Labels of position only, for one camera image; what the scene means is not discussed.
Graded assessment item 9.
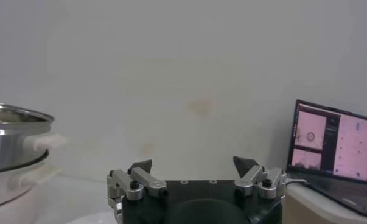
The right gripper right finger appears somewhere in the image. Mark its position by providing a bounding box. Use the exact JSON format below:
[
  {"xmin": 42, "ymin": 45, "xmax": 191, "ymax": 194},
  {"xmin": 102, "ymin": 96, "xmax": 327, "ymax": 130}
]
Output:
[{"xmin": 232, "ymin": 155, "xmax": 287, "ymax": 201}]

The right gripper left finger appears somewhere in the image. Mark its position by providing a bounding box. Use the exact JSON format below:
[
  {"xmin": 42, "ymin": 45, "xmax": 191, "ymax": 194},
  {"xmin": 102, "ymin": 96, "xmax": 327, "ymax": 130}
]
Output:
[{"xmin": 106, "ymin": 159, "xmax": 169, "ymax": 201}]

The perforated steel steamer basket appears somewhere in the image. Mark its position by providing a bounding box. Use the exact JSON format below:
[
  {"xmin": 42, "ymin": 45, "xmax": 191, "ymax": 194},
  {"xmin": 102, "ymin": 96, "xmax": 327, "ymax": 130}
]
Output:
[{"xmin": 0, "ymin": 102, "xmax": 68, "ymax": 174}]

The round white plate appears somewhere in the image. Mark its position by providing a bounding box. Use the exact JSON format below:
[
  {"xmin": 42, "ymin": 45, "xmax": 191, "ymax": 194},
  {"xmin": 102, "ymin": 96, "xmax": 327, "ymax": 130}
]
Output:
[{"xmin": 66, "ymin": 211, "xmax": 119, "ymax": 224}]

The grey open laptop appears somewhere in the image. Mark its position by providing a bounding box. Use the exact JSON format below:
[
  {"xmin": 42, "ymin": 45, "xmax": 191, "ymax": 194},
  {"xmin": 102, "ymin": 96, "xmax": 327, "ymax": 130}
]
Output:
[{"xmin": 286, "ymin": 99, "xmax": 367, "ymax": 219}]

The white electric cooker pot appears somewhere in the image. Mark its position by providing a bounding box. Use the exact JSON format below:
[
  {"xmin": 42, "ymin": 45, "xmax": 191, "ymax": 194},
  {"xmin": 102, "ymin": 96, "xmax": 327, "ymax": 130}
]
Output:
[{"xmin": 0, "ymin": 150, "xmax": 62, "ymax": 224}]

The grey laptop charging cable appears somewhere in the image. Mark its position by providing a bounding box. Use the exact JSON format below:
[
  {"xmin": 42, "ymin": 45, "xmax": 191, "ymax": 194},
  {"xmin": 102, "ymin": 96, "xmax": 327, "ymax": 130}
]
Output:
[{"xmin": 285, "ymin": 177, "xmax": 307, "ymax": 185}]

